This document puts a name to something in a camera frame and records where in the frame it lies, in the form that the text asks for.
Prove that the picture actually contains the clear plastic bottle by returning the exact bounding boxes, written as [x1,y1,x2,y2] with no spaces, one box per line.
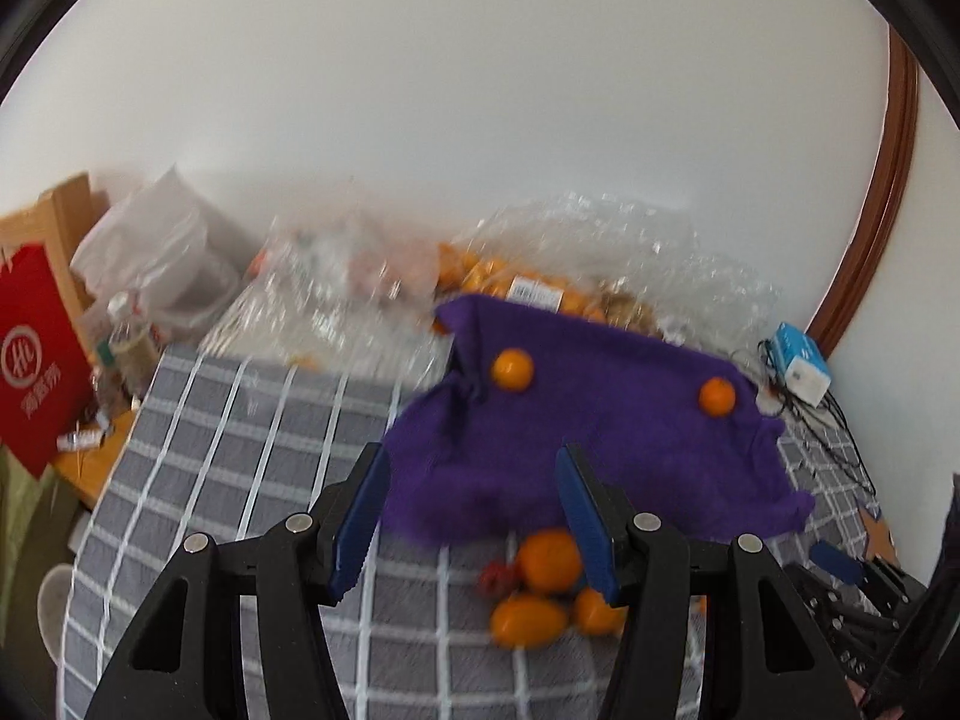
[103,291,163,400]

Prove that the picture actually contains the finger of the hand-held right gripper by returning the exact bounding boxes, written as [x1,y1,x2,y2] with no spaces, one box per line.
[784,565,899,632]
[810,538,929,614]

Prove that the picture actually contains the cardboard box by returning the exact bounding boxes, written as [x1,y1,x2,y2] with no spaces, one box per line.
[0,172,113,331]

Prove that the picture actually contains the white plastic bag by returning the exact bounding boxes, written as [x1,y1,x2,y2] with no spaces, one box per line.
[70,163,263,342]

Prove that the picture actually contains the small red fruit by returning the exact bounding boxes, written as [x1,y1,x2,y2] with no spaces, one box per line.
[480,561,522,599]

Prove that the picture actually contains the purple towel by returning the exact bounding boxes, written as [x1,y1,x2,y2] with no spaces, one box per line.
[381,294,817,545]

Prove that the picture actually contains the large orange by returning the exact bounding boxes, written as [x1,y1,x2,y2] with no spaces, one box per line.
[517,529,586,593]

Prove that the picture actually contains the white round container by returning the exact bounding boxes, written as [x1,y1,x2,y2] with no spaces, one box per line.
[37,564,77,665]

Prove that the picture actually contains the brown wooden door frame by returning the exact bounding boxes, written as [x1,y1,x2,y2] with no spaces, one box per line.
[805,22,920,361]

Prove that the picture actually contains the orange with stem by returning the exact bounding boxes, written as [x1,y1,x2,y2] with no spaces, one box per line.
[698,376,737,417]

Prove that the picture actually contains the blue white tissue pack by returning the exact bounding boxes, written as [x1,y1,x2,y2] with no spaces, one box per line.
[768,322,833,407]

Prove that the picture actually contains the pile of bagged oranges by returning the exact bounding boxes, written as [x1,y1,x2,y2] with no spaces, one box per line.
[433,240,605,335]

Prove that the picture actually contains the wooden side table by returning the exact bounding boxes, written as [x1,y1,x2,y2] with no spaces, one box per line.
[54,406,142,512]

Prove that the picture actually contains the large clear plastic bag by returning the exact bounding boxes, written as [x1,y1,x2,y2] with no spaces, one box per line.
[442,191,785,361]

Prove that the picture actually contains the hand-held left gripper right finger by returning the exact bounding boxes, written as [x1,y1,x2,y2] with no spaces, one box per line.
[555,442,865,720]

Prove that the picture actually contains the black cables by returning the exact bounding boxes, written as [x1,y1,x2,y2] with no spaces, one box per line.
[756,337,880,500]

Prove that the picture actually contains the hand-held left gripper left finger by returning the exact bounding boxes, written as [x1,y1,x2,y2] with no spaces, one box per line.
[82,442,392,720]

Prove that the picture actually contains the olive green cloth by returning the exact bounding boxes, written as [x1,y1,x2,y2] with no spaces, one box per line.
[0,441,85,691]

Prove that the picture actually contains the red paper bag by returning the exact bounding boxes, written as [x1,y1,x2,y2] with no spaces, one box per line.
[0,241,96,478]

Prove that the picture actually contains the crumpled clear plastic bag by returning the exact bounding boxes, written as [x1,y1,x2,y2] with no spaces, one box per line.
[199,214,455,391]

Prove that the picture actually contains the small orange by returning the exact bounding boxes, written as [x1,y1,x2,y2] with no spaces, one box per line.
[491,349,535,393]
[490,592,569,650]
[572,586,629,636]

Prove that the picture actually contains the grey checked bedsheet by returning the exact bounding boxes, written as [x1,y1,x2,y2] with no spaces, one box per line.
[56,345,912,720]

